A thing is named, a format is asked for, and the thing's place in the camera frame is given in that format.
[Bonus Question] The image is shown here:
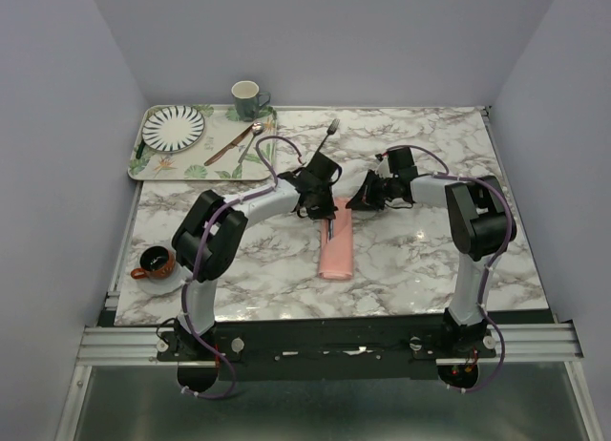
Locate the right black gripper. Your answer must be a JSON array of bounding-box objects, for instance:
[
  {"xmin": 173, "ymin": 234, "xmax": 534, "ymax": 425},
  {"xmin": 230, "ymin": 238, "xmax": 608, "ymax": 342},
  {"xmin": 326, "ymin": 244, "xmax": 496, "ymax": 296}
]
[{"xmin": 347, "ymin": 169, "xmax": 398, "ymax": 211}]

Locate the pink cloth napkin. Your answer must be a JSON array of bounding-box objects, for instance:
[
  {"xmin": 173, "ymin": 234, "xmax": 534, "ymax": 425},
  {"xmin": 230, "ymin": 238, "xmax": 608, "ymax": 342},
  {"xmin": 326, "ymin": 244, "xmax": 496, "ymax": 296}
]
[{"xmin": 318, "ymin": 198, "xmax": 354, "ymax": 281}]

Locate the black silver fork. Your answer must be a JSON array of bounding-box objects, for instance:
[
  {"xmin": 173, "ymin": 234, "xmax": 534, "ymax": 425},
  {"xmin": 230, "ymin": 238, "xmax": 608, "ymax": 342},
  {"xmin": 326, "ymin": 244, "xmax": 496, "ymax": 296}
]
[{"xmin": 316, "ymin": 118, "xmax": 340, "ymax": 153}]

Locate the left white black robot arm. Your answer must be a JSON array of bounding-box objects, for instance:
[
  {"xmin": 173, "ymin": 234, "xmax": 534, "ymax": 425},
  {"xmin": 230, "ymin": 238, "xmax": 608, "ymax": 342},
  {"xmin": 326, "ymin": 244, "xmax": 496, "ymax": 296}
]
[{"xmin": 172, "ymin": 153, "xmax": 342, "ymax": 360}]

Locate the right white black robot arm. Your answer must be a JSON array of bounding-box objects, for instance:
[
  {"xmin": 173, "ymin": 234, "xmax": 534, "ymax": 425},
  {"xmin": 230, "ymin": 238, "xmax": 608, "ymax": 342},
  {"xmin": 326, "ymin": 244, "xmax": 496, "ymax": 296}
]
[{"xmin": 347, "ymin": 145, "xmax": 516, "ymax": 357}]

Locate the silver spoon on tray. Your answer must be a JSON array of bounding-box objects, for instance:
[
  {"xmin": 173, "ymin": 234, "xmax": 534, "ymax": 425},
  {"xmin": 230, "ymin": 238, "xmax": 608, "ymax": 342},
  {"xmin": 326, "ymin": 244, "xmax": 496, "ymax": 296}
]
[{"xmin": 238, "ymin": 121, "xmax": 265, "ymax": 164}]

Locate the copper knife on tray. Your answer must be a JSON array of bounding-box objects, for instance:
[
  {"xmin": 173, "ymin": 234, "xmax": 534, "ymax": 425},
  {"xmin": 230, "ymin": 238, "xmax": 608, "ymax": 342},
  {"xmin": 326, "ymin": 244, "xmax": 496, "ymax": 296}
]
[{"xmin": 204, "ymin": 124, "xmax": 254, "ymax": 166}]

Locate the leaf pattern serving tray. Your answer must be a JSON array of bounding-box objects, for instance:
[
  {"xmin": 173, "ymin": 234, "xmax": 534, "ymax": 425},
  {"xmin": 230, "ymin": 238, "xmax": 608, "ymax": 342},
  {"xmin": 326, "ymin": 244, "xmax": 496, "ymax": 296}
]
[{"xmin": 127, "ymin": 104, "xmax": 277, "ymax": 181}]

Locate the green ceramic mug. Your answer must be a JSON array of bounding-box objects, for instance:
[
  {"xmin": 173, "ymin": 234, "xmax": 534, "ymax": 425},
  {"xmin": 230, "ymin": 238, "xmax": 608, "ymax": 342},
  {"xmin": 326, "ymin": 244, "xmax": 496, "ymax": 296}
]
[{"xmin": 231, "ymin": 80, "xmax": 271, "ymax": 122}]

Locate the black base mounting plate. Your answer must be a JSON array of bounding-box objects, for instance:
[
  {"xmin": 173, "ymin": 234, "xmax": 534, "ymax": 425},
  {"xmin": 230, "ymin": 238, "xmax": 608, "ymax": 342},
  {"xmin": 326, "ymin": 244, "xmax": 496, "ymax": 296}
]
[{"xmin": 158, "ymin": 314, "xmax": 496, "ymax": 381}]

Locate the striped white plate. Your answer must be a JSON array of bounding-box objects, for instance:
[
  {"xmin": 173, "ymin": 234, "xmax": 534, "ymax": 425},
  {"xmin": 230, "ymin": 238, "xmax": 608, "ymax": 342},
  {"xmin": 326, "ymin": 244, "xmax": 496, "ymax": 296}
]
[{"xmin": 141, "ymin": 105, "xmax": 205, "ymax": 154}]

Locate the white saucer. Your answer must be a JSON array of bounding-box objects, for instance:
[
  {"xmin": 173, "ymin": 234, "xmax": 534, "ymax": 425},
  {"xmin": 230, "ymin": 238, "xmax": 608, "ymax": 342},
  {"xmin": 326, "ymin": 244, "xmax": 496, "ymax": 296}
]
[{"xmin": 136, "ymin": 244, "xmax": 184, "ymax": 296}]

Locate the orange patterned teacup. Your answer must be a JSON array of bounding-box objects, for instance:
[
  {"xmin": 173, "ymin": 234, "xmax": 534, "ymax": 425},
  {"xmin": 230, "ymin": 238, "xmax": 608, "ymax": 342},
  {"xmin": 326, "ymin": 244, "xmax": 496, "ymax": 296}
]
[{"xmin": 130, "ymin": 245, "xmax": 176, "ymax": 280}]

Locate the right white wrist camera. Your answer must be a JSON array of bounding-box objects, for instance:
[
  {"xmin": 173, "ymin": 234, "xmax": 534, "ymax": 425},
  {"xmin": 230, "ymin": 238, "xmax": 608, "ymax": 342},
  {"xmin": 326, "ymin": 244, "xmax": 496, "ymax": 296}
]
[{"xmin": 375, "ymin": 159, "xmax": 390, "ymax": 178}]

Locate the aluminium rail frame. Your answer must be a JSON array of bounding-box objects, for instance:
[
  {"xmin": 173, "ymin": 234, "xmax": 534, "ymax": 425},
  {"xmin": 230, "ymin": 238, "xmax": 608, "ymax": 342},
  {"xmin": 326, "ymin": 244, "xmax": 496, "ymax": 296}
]
[{"xmin": 52, "ymin": 287, "xmax": 602, "ymax": 441}]

